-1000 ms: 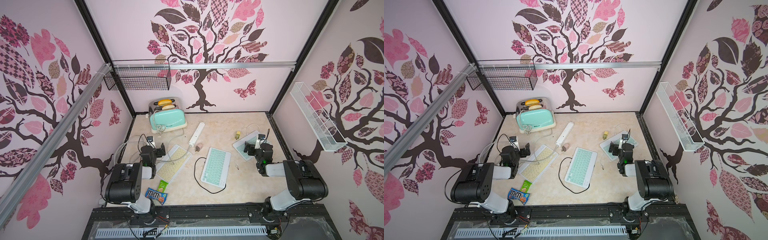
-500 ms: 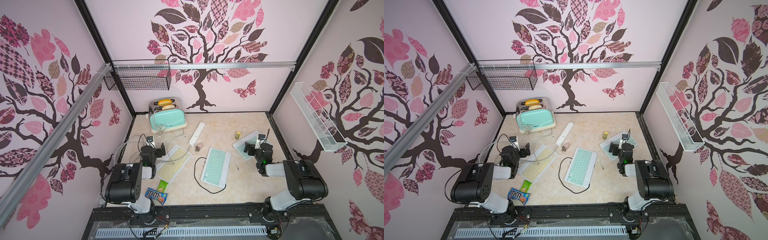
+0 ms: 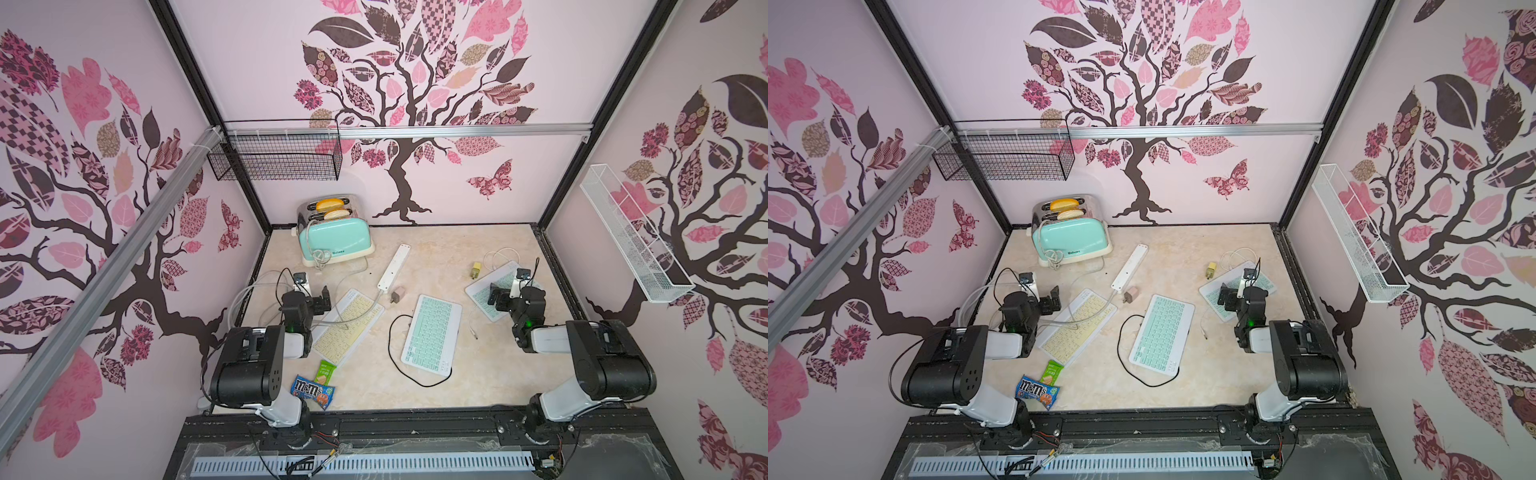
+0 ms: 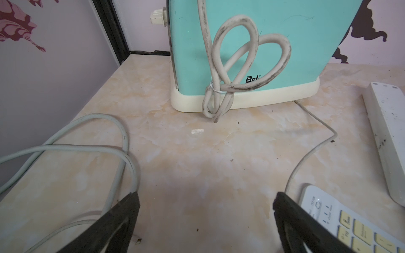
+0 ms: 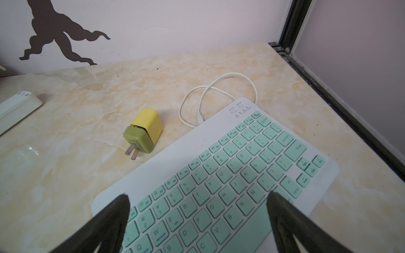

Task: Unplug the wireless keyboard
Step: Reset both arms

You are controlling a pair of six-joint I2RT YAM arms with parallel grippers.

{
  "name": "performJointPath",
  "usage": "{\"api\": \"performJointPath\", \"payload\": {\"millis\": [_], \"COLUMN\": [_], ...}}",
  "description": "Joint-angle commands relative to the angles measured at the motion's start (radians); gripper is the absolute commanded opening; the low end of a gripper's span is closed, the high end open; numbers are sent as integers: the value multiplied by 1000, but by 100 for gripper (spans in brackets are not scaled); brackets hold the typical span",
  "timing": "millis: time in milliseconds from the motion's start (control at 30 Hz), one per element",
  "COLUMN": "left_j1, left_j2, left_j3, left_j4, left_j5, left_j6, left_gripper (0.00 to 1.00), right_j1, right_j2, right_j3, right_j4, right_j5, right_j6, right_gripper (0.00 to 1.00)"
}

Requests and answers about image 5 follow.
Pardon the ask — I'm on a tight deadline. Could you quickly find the yellow charger adapter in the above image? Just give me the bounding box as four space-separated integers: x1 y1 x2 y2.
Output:
123 108 163 160

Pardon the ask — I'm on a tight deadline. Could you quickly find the white power strip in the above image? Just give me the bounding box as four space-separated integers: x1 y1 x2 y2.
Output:
1 91 43 135

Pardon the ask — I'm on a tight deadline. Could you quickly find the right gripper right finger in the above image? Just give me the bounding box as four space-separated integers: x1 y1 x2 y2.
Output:
266 191 351 253

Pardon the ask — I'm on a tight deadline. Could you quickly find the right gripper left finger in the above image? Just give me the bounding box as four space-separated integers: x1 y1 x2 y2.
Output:
52 194 130 253

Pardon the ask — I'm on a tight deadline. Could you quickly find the white charging cable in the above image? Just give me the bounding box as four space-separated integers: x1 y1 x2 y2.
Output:
178 72 259 129

